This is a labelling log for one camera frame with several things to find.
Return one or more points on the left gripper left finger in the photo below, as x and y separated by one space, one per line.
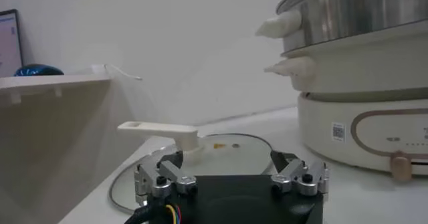
174 175

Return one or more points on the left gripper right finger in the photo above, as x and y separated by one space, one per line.
291 172

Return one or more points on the stainless steel steamer basket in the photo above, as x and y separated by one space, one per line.
351 11

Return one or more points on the cream electric cooker base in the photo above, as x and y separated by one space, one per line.
334 115

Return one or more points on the thin white stick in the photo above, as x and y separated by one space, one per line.
123 73

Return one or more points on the blue computer mouse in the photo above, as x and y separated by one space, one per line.
38 70

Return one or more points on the computer monitor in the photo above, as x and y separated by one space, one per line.
8 45

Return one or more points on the white wall shelf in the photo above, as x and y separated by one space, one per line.
50 82

